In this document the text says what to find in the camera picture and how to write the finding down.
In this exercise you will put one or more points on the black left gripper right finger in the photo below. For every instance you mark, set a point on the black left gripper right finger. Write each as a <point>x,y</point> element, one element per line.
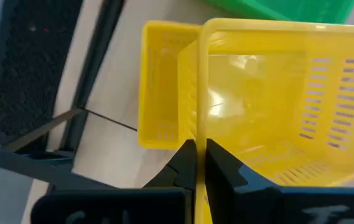
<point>223,183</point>

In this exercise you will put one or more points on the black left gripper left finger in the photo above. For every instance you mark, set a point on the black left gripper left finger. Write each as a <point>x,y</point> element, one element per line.
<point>179,174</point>

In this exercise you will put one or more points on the wooden shelf with black rails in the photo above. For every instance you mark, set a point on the wooden shelf with black rails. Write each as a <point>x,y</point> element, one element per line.
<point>46,129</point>

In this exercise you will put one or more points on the black perforated floor grille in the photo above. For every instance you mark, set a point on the black perforated floor grille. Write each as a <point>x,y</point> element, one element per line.
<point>24,77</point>

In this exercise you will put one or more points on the green plastic slotted basket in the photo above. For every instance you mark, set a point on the green plastic slotted basket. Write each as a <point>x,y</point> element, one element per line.
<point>282,9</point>

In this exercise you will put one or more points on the black aluminium rig frame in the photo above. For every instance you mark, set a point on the black aluminium rig frame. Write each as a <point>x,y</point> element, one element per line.
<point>95,46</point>

